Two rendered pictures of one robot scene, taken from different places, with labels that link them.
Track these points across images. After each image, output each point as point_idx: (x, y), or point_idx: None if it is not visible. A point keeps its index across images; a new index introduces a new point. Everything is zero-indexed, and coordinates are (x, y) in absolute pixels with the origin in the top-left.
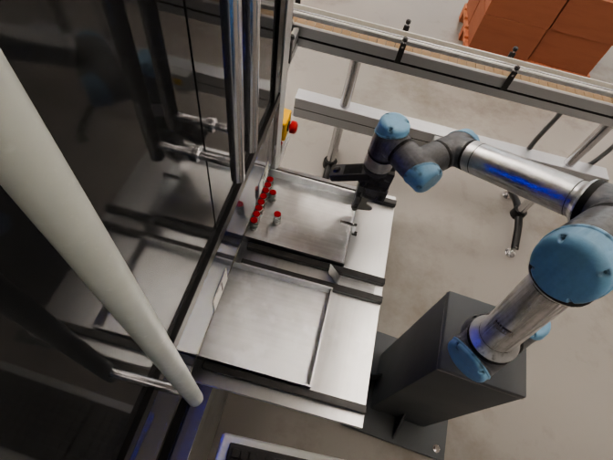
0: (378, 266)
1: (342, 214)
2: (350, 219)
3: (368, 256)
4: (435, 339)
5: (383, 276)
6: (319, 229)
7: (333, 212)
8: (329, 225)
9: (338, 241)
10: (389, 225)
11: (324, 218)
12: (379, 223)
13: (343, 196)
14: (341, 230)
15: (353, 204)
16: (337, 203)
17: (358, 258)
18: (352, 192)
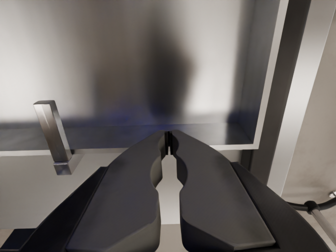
0: (23, 214)
1: (149, 85)
2: (137, 120)
3: (35, 190)
4: None
5: (6, 227)
6: (17, 1)
7: (142, 43)
8: (64, 45)
9: (19, 100)
10: (165, 221)
11: (87, 7)
12: (163, 197)
13: (242, 68)
14: (71, 99)
15: (51, 213)
16: (195, 53)
17: (6, 168)
18: (257, 115)
